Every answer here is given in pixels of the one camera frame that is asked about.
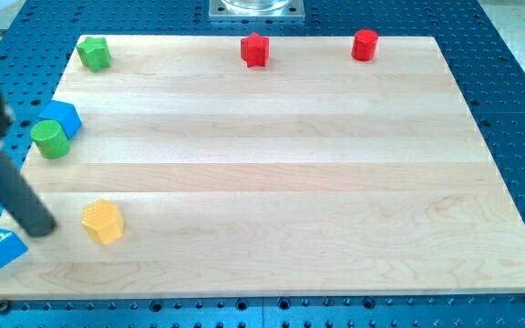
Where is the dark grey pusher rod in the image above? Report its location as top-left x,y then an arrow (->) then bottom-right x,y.
0,149 -> 57,237

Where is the blue cube block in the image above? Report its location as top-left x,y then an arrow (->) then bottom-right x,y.
38,100 -> 82,139

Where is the green cylinder block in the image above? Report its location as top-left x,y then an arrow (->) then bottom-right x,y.
30,120 -> 70,159

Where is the yellow hexagon block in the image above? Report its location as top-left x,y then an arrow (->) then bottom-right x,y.
81,200 -> 125,245

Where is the green star block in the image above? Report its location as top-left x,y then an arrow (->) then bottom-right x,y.
76,36 -> 111,72

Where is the light wooden board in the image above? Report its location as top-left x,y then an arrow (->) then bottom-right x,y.
0,36 -> 525,300

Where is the red star block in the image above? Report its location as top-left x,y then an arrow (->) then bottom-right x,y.
241,33 -> 270,67

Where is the red cylinder block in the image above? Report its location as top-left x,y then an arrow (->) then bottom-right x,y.
351,29 -> 379,62

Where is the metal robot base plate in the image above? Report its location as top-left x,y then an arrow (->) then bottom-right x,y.
208,0 -> 305,21

